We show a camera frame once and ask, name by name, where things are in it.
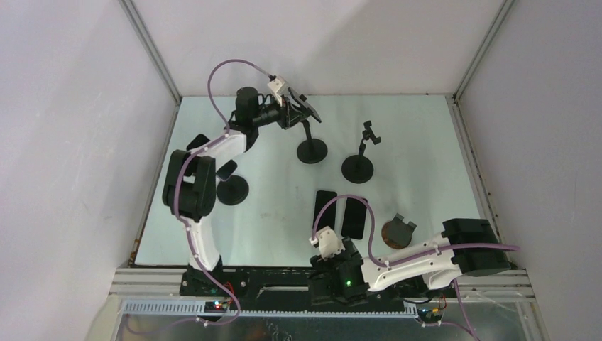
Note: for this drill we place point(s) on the left small circuit board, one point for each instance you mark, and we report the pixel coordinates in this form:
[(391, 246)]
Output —
[(216, 307)]

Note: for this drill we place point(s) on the small circuit board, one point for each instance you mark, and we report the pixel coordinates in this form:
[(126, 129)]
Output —
[(431, 316), (216, 307)]

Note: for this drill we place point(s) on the black front mounting rail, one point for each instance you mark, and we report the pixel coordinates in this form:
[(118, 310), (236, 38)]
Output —
[(285, 289)]

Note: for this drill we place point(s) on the right small circuit board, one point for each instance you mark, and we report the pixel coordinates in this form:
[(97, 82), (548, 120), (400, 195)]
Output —
[(431, 316)]

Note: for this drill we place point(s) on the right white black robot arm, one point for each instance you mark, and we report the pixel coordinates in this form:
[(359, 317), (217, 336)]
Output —
[(464, 247)]

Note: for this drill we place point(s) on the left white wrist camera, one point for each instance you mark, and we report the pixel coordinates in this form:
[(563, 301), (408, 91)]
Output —
[(279, 89)]

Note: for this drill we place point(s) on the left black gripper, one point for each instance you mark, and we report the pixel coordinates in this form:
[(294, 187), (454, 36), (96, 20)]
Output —
[(289, 114)]

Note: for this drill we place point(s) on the brown base phone stand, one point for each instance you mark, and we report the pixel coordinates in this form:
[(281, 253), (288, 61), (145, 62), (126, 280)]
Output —
[(396, 233)]

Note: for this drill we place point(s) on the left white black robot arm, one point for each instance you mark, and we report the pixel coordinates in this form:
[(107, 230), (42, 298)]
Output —
[(190, 189)]

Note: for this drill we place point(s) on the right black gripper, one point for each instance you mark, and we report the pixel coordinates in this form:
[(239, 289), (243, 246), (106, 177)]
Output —
[(322, 266)]

